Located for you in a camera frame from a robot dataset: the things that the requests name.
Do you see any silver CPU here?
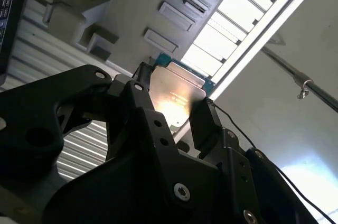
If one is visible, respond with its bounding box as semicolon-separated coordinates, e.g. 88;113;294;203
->
149;53;217;136

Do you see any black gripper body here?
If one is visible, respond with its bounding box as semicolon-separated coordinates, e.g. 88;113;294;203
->
41;149;239;224

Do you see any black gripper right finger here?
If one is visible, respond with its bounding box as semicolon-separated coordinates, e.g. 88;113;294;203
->
190;99;318;224

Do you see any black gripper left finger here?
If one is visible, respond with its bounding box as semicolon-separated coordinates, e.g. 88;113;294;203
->
0;64;198;206

